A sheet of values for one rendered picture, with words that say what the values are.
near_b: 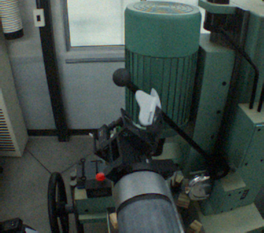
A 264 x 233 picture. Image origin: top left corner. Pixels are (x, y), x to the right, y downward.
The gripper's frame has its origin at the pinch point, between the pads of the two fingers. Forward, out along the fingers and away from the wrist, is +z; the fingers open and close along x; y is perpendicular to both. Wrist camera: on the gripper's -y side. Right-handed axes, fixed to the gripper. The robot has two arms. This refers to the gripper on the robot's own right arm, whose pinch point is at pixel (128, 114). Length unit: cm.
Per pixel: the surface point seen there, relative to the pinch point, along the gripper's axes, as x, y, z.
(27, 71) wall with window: 87, 2, 155
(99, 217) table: 36.8, -25.7, 3.6
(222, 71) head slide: -20.9, -11.6, 5.3
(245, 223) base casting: 3, -67, -6
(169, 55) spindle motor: -14.3, 2.0, 3.5
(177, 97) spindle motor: -8.9, -7.9, 4.2
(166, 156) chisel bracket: 6.8, -26.4, 9.7
